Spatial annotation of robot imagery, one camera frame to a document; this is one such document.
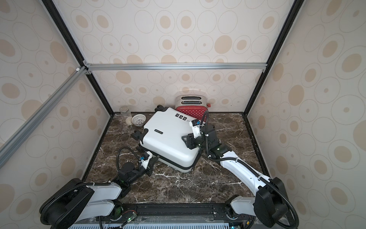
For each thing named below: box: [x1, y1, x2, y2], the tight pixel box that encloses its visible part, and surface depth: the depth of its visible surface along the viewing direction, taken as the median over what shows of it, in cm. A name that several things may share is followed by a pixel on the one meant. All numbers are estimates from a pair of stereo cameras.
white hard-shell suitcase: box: [131, 104, 201, 173], surface depth 82 cm
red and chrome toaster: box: [174, 94, 212, 124], surface depth 105 cm
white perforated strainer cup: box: [131, 114, 147, 127], surface depth 115 cm
